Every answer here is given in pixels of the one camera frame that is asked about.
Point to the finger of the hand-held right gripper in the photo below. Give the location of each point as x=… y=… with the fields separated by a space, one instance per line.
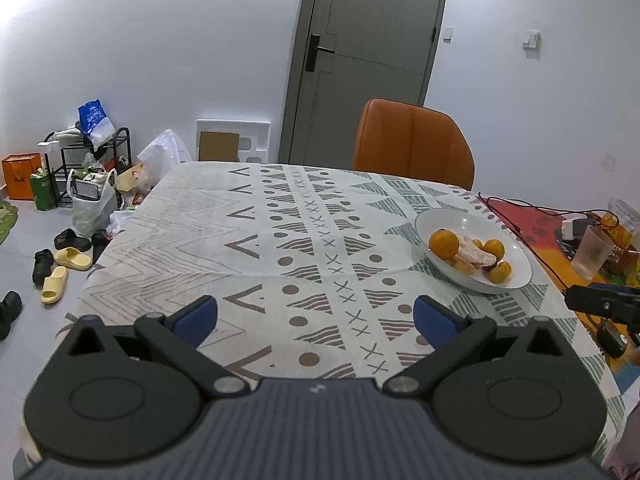
x=595 y=300

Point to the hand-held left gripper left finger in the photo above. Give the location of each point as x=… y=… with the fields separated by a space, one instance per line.
x=197 y=317

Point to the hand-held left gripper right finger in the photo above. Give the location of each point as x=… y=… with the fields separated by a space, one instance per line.
x=435 y=321

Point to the peeled citrus piece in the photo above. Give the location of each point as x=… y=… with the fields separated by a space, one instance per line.
x=464 y=266

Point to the peeled grapefruit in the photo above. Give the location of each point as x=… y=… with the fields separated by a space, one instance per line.
x=475 y=256

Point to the large orange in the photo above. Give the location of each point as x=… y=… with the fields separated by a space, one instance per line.
x=443 y=243

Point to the white plate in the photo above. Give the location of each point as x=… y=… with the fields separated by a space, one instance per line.
x=520 y=270

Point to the small orange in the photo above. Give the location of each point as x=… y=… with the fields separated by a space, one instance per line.
x=500 y=273

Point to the medium orange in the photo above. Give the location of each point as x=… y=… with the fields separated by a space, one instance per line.
x=494 y=249

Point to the small black device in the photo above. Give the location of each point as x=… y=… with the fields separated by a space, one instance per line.
x=612 y=339

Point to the translucent plastic cup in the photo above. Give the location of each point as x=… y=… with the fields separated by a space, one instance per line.
x=590 y=255

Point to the red and orange printed mat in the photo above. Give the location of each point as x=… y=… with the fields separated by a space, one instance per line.
x=550 y=260

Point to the white charger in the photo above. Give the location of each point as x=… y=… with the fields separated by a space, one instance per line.
x=572 y=228

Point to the patterned tablecloth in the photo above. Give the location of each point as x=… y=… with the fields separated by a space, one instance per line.
x=200 y=240

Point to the clear bag of oranges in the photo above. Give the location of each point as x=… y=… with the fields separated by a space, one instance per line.
x=622 y=222

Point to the black slipper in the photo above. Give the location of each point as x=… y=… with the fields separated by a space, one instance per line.
x=10 y=313
x=42 y=266
x=100 y=244
x=72 y=240

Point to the yellow slipper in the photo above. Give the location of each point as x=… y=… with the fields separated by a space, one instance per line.
x=72 y=259
x=54 y=286

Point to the white bag with items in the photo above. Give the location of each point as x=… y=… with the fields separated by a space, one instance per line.
x=92 y=207

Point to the white plastic bag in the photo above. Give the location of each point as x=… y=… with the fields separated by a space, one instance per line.
x=162 y=155

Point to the brown cardboard sheet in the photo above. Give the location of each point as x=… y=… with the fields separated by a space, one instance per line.
x=219 y=146

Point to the black metal rack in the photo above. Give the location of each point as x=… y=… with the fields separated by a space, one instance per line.
x=122 y=160

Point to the orange leather chair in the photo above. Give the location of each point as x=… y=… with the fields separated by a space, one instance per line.
x=415 y=145

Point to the white foam packaging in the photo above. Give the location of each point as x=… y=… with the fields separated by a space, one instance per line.
x=255 y=140

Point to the green box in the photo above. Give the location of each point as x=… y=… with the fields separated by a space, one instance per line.
x=44 y=191

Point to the green floor mat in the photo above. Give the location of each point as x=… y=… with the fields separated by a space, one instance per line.
x=6 y=221

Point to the blue and white bag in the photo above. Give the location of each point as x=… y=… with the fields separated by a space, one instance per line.
x=95 y=122

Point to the orange paper bag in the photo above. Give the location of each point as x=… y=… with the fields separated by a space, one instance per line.
x=22 y=176

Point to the grey door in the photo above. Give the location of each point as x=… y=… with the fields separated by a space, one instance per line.
x=370 y=60

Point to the white wall box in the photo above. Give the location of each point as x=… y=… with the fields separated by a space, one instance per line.
x=531 y=39

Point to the white wall switch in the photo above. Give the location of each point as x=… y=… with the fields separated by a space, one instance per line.
x=448 y=34

